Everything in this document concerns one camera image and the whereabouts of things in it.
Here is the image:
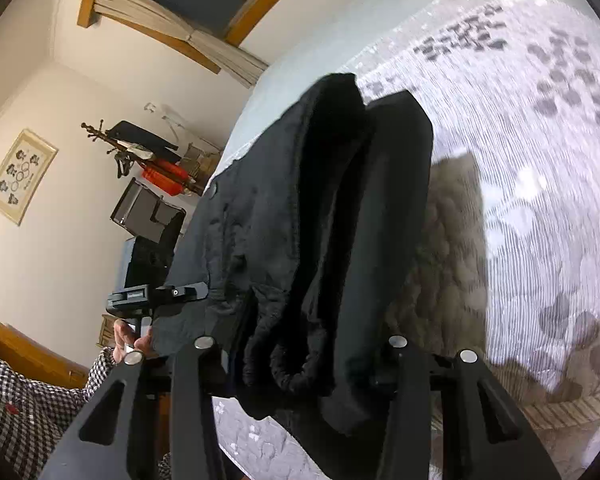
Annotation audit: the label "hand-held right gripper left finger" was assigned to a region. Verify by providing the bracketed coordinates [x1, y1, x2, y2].
[40, 337, 227, 480]

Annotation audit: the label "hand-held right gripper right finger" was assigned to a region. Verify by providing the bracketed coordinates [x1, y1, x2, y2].
[375, 336, 561, 480]

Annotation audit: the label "black pants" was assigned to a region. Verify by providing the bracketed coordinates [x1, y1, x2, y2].
[150, 72, 435, 480]

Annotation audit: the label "person's left hand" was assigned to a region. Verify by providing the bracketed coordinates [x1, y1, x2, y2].
[113, 320, 155, 362]

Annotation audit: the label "small wooden cabinet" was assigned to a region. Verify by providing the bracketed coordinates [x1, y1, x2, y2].
[100, 313, 120, 350]

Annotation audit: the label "black chair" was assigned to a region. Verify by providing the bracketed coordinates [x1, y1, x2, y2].
[111, 177, 187, 242]

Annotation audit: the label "red bag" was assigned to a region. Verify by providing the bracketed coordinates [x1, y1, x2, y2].
[141, 160, 190, 196]

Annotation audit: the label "black jacket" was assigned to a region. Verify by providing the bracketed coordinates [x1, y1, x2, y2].
[105, 120, 180, 152]

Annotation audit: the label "wooden coat rack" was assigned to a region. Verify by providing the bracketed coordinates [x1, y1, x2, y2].
[81, 120, 206, 197]

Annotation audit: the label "clear clothes hanger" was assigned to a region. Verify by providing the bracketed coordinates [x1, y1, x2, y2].
[144, 102, 193, 131]

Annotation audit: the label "white lace bedspread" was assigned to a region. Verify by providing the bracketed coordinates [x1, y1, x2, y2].
[212, 0, 600, 480]

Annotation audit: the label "beige curtain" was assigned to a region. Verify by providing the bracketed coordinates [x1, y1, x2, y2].
[94, 0, 270, 88]

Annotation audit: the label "wooden framed window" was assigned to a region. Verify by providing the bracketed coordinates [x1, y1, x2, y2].
[77, 0, 326, 75]

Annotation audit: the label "wire basket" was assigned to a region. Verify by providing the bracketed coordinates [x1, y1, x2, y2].
[186, 141, 224, 177]

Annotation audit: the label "wooden bed frame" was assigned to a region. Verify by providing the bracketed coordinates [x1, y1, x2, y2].
[0, 317, 92, 391]

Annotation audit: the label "framed wall picture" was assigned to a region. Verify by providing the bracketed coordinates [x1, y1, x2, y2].
[0, 128, 59, 227]

